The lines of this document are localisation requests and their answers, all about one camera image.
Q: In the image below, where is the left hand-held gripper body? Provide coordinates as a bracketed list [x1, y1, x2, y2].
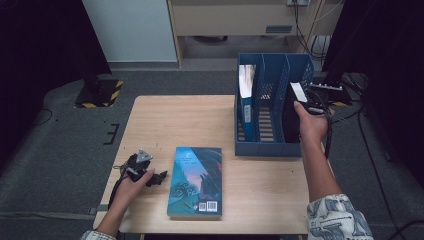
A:
[125, 149, 154, 183]

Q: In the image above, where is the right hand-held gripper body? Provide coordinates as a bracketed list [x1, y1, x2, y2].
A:
[306, 83, 344, 116]

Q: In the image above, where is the teal illustrated book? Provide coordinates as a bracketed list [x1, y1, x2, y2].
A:
[166, 146, 223, 219]

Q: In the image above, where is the black book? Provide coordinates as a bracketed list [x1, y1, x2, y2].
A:
[282, 81, 309, 144]

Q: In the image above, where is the blue plastic file rack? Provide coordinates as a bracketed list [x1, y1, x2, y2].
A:
[234, 53, 315, 158]

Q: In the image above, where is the light blue book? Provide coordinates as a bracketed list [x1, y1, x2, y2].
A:
[238, 64, 258, 143]

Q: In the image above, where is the person's left hand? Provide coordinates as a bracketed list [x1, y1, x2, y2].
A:
[112, 169, 155, 213]

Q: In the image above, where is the person's right hand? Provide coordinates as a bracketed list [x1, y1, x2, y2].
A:
[293, 101, 335, 144]

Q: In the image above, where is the black yellow-striped stand base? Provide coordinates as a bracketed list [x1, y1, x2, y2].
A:
[329, 89, 353, 108]
[73, 78, 124, 109]

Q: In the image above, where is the grey tape piece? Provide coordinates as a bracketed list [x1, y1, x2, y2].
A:
[88, 204, 109, 215]

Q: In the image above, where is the black curtain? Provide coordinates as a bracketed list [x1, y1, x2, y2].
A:
[0, 0, 113, 174]
[321, 0, 424, 188]

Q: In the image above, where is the beige cabinet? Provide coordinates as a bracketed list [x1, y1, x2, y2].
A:
[166, 0, 344, 69]

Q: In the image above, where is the white panel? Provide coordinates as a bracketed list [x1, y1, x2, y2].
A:
[82, 0, 178, 63]

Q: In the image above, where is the short black floor cable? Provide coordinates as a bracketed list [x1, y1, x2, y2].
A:
[333, 110, 360, 124]

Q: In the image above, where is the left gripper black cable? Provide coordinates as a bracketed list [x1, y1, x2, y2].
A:
[108, 164, 130, 210]

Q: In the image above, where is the bundle of hanging cables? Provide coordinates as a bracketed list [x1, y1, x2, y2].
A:
[292, 0, 344, 63]

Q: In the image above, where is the long black floor cable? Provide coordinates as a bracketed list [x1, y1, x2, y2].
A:
[357, 76, 401, 234]

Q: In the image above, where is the curved black floor cable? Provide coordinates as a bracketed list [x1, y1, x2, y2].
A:
[28, 108, 54, 129]

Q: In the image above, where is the thick black floor cable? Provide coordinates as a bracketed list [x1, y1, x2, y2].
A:
[386, 218, 424, 240]

